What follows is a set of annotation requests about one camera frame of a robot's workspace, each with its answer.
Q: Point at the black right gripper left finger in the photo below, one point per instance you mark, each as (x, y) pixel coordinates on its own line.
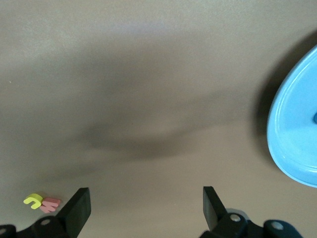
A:
(76, 213)

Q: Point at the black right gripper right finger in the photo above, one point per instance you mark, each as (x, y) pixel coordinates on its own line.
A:
(213, 213)

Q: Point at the pink small letter w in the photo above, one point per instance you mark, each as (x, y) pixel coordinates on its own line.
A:
(50, 205)

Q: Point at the yellow small letter u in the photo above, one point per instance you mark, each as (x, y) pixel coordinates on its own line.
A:
(32, 200)

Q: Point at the blue plate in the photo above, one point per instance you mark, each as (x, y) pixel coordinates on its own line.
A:
(297, 124)

